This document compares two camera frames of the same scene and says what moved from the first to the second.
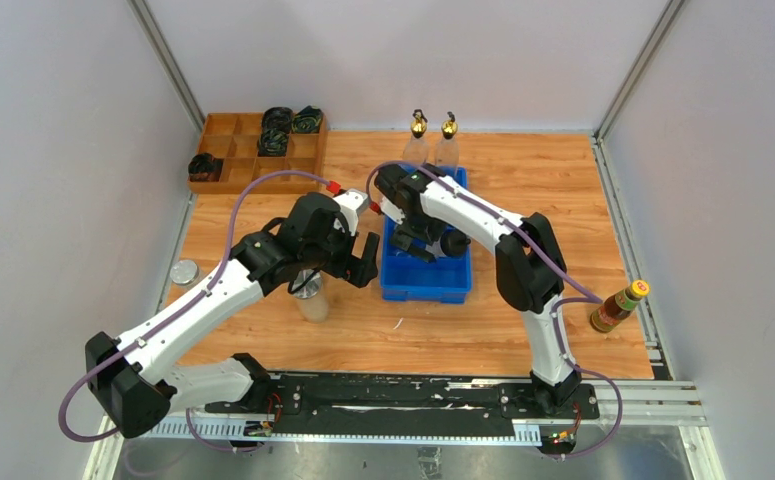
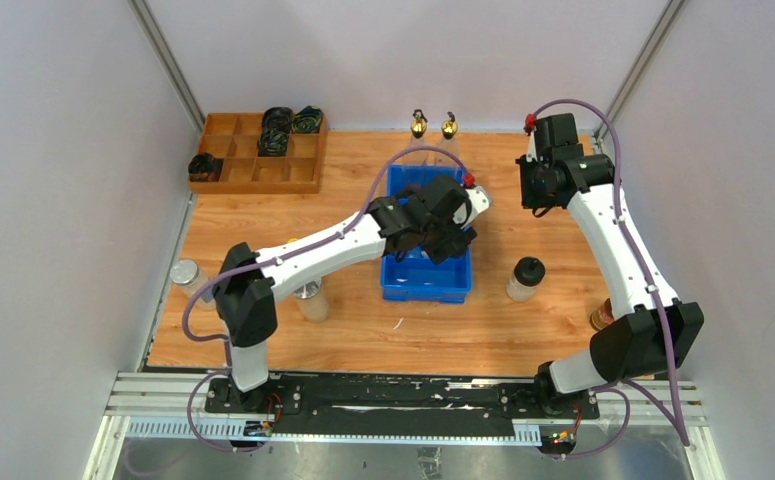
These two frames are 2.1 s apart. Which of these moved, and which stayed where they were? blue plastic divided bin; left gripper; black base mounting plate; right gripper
Moved: left gripper; right gripper
Stayed: blue plastic divided bin; black base mounting plate
